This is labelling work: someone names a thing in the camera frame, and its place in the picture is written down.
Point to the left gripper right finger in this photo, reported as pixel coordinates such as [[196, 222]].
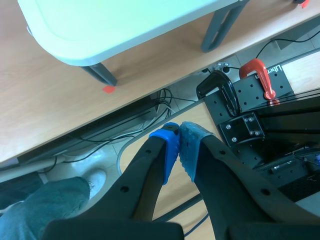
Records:
[[225, 190]]

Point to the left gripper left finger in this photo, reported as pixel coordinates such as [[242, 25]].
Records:
[[160, 150]]

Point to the black screw clamp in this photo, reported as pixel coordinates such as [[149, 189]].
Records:
[[222, 85]]

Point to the red screw clamp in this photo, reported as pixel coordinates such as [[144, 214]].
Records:
[[303, 3], [262, 75]]

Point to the person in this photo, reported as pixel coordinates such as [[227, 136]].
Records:
[[47, 207]]

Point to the small white table grey legs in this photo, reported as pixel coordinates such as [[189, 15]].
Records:
[[120, 27]]

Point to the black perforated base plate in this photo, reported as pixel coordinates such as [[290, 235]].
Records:
[[275, 82]]

